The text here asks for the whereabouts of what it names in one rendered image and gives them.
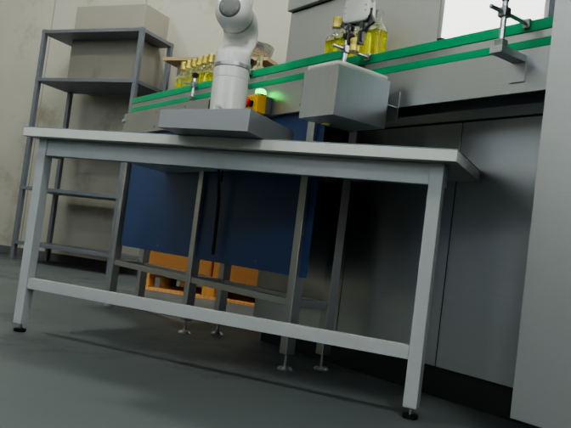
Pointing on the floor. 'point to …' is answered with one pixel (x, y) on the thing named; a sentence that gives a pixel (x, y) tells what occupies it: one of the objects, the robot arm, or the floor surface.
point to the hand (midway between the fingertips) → (355, 38)
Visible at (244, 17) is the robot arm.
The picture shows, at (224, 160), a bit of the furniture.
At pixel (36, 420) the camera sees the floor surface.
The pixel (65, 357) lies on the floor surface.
